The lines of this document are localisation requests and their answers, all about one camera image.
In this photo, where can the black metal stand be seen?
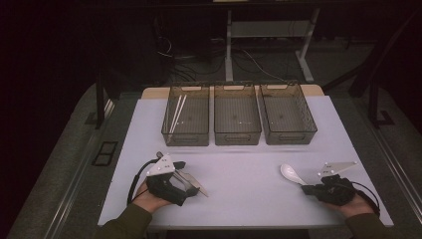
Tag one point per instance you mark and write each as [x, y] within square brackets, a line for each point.
[373, 99]

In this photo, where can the metal floor rail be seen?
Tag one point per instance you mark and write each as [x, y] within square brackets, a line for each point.
[401, 172]
[71, 192]

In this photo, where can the person's right hand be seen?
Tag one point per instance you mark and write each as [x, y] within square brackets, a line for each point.
[355, 207]

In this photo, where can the person's left hand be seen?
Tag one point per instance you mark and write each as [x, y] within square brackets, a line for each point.
[147, 200]

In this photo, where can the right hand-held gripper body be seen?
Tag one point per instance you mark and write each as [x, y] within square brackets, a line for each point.
[335, 191]

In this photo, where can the smoked plastic bin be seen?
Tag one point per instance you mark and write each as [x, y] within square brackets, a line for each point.
[287, 114]
[237, 116]
[192, 116]

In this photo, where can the white ceramic spoon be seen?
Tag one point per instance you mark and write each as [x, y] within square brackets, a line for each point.
[290, 173]

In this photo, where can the black floor socket frame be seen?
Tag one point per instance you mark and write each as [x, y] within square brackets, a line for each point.
[105, 153]

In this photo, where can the white chopstick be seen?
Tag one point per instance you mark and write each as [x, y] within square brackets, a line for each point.
[175, 114]
[179, 114]

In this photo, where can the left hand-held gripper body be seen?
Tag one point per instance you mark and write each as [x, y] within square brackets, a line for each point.
[162, 186]

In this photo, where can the white desk frame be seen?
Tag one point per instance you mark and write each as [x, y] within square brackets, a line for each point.
[270, 29]

